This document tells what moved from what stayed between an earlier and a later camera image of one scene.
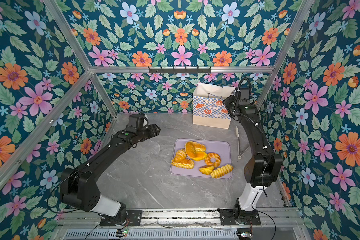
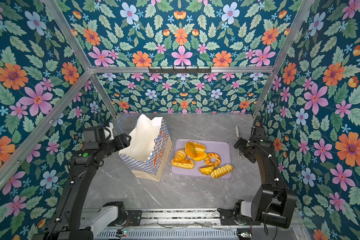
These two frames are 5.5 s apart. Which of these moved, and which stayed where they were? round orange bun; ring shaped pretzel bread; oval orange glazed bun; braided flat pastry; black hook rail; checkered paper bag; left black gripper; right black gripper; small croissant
Moved: left black gripper; checkered paper bag; right black gripper
Stayed: small croissant; black hook rail; oval orange glazed bun; braided flat pastry; round orange bun; ring shaped pretzel bread
